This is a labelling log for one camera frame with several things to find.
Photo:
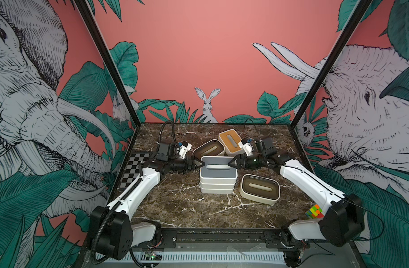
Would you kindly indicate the colourful puzzle cube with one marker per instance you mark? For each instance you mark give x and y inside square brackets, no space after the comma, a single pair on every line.
[314,212]

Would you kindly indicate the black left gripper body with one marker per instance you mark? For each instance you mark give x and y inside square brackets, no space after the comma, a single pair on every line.
[180,165]

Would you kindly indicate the black frame post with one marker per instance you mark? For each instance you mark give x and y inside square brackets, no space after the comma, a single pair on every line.
[354,19]
[105,54]

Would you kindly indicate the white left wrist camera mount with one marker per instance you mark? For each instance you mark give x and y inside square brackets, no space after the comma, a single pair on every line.
[184,147]

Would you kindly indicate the checkerboard calibration plate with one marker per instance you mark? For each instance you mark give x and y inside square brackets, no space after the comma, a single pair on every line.
[132,168]

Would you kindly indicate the black left frame post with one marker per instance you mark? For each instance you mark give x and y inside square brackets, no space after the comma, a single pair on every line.
[105,54]

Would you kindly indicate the black right frame post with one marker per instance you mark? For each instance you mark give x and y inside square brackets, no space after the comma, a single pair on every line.
[354,19]

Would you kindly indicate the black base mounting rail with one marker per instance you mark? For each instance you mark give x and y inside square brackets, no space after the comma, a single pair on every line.
[224,236]

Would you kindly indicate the dark brown lid tissue box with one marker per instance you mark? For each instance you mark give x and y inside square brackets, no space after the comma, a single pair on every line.
[260,189]
[211,148]

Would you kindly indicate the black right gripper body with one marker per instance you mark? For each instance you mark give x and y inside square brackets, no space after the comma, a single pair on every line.
[257,162]

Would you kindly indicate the wood lid white tissue box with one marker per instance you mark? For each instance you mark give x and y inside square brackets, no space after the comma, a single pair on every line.
[230,140]

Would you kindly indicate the small circuit board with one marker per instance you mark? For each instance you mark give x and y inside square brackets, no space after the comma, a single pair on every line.
[150,256]

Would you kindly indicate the white slotted cable duct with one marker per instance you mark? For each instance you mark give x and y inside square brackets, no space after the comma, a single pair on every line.
[215,257]

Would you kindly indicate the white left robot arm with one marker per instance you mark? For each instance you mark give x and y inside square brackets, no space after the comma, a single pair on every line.
[117,214]

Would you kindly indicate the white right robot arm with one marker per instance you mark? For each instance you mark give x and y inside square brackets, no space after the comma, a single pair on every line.
[343,215]

